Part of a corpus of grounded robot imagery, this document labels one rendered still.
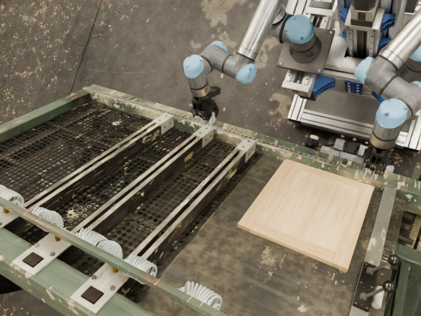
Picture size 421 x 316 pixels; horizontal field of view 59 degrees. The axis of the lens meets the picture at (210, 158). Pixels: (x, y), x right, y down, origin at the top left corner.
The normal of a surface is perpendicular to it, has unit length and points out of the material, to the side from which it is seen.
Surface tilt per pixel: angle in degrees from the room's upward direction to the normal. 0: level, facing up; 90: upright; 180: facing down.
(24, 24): 0
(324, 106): 0
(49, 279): 53
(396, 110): 28
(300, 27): 8
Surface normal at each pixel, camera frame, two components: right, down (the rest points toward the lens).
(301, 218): 0.04, -0.84
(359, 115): -0.36, -0.14
